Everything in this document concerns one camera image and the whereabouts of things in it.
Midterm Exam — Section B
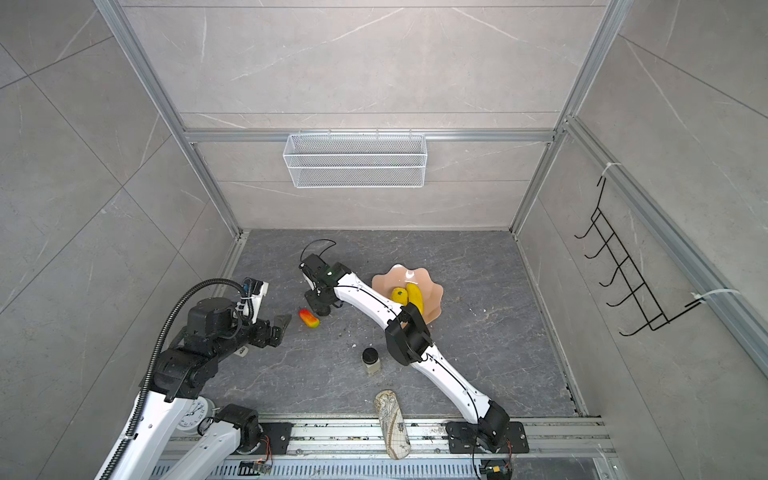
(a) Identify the aluminium frame rail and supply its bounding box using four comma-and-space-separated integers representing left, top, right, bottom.
184, 128, 555, 143

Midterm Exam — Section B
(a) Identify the small jar black lid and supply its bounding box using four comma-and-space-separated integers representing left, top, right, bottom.
361, 347, 381, 376

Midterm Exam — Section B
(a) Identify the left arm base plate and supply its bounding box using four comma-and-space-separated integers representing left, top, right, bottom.
254, 422, 294, 456

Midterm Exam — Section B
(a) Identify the white wire mesh basket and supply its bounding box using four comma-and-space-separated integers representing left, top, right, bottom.
283, 136, 428, 189

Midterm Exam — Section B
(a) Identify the pink wavy fruit bowl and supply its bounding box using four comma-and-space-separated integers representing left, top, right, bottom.
372, 264, 444, 324

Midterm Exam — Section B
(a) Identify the red yellow fake mango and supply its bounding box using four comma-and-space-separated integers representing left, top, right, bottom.
298, 309, 320, 329

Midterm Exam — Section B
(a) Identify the black corrugated cable conduit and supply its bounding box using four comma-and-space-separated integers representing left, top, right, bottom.
98, 277, 247, 480

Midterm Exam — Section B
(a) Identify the small yellow green fruit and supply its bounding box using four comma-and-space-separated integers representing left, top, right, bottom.
390, 287, 409, 305

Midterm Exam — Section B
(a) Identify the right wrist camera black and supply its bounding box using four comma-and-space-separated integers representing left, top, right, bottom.
299, 254, 330, 289

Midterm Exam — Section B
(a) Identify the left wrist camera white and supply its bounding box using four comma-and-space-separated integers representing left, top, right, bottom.
238, 277, 269, 324

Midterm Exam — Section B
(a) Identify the yellow fake lemon fruit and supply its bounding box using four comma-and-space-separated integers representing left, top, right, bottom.
405, 283, 424, 315

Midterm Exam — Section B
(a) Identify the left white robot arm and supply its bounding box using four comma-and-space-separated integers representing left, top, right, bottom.
97, 297, 292, 479

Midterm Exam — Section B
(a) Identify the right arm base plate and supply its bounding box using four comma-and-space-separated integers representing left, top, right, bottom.
444, 421, 530, 454

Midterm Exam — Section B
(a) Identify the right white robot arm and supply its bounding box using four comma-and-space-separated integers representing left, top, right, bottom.
299, 254, 510, 453

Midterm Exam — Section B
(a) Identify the black wire hook rack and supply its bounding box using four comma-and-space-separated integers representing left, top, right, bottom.
574, 177, 705, 338

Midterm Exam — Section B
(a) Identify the white analog clock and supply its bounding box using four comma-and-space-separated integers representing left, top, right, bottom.
176, 397, 215, 435

